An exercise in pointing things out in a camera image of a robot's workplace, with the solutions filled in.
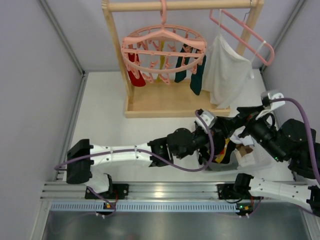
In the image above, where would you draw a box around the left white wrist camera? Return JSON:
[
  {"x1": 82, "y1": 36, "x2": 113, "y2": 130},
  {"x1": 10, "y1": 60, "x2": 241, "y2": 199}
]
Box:
[{"x1": 195, "y1": 109, "x2": 217, "y2": 129}]

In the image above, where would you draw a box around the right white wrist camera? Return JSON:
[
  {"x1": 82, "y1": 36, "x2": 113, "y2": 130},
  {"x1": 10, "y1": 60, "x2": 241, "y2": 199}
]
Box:
[{"x1": 255, "y1": 90, "x2": 285, "y2": 120}]

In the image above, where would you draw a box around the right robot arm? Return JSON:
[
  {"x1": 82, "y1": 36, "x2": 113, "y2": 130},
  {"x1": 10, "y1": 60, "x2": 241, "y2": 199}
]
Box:
[{"x1": 233, "y1": 113, "x2": 320, "y2": 216}]

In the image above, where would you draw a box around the aluminium mounting rail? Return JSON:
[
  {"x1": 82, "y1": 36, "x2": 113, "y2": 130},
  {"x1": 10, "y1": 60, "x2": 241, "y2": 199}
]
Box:
[{"x1": 39, "y1": 181, "x2": 313, "y2": 213}]

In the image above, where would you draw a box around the white plastic basket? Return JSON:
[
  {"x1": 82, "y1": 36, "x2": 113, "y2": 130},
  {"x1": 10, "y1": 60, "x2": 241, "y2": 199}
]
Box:
[{"x1": 204, "y1": 140, "x2": 273, "y2": 176}]

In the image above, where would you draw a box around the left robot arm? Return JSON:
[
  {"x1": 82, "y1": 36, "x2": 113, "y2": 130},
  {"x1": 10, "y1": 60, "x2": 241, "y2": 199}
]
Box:
[{"x1": 66, "y1": 125, "x2": 236, "y2": 194}]

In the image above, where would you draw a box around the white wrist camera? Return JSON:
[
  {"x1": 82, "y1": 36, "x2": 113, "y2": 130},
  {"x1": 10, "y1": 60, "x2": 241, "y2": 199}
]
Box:
[
  {"x1": 195, "y1": 109, "x2": 217, "y2": 129},
  {"x1": 255, "y1": 90, "x2": 285, "y2": 120}
]

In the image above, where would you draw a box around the red sock on hanger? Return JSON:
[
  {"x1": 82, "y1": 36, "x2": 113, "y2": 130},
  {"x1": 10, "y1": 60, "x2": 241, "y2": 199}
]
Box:
[{"x1": 128, "y1": 53, "x2": 146, "y2": 87}]

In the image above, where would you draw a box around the wooden clothes rack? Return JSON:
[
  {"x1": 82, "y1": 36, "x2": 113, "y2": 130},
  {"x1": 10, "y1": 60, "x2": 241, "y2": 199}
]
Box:
[{"x1": 101, "y1": 0, "x2": 264, "y2": 118}]

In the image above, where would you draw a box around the yellow sock on hanger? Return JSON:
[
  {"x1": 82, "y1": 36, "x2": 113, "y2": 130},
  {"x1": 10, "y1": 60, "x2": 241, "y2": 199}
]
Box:
[{"x1": 155, "y1": 41, "x2": 165, "y2": 83}]

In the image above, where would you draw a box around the yellow sock in basket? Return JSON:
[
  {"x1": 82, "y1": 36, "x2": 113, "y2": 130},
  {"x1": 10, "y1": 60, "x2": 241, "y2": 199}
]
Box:
[{"x1": 214, "y1": 138, "x2": 230, "y2": 164}]

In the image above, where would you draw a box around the pink round clip hanger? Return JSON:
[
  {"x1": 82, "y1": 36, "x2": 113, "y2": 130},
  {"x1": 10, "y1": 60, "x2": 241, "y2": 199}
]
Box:
[{"x1": 121, "y1": 0, "x2": 207, "y2": 85}]

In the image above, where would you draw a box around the dark green patterned sock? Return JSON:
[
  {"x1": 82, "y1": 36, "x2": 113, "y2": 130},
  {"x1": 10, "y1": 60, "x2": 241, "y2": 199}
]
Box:
[{"x1": 189, "y1": 55, "x2": 207, "y2": 96}]

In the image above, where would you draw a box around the pink clothes hanger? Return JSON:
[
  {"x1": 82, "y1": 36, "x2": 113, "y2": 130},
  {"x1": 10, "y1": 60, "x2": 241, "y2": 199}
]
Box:
[{"x1": 209, "y1": 7, "x2": 275, "y2": 66}]

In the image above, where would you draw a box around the black sock in basket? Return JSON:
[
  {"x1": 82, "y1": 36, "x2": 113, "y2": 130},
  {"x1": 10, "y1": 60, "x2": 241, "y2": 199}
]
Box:
[{"x1": 197, "y1": 138, "x2": 236, "y2": 167}]

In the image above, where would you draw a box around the white hanging garment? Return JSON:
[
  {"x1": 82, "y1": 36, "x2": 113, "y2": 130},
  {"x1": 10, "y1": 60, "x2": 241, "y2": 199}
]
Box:
[{"x1": 202, "y1": 33, "x2": 254, "y2": 109}]

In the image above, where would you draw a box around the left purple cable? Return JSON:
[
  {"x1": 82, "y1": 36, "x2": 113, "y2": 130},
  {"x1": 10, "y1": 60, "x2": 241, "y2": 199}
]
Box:
[{"x1": 54, "y1": 109, "x2": 216, "y2": 218}]

